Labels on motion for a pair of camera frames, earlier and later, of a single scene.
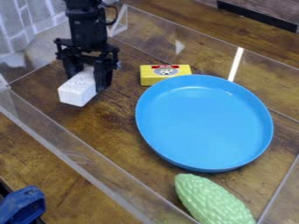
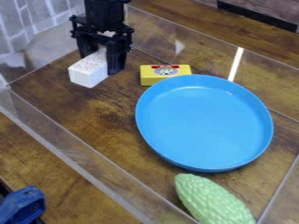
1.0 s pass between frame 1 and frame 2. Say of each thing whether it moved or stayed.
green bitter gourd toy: stayed
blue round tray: stayed
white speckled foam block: moved
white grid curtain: stayed
